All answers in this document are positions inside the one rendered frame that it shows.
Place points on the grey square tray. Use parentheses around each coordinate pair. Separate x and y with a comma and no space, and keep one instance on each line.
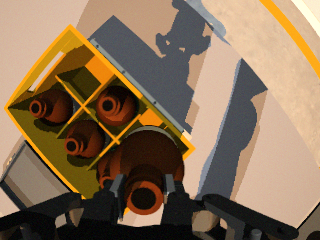
(28,180)

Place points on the yellow crate with dividers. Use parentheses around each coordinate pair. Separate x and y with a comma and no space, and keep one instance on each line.
(80,70)

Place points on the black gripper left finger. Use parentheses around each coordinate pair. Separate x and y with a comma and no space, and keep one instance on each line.
(38,221)

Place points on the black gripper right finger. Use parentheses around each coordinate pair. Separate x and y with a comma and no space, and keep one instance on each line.
(181,215)

